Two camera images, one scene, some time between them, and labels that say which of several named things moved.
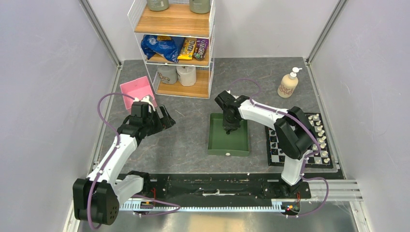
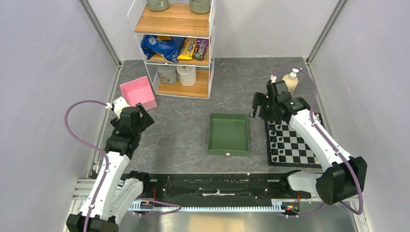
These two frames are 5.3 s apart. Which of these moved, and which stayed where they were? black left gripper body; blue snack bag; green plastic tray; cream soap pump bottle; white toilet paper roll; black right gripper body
Moved: black right gripper body; black left gripper body
Stayed: cream soap pump bottle; white toilet paper roll; green plastic tray; blue snack bag
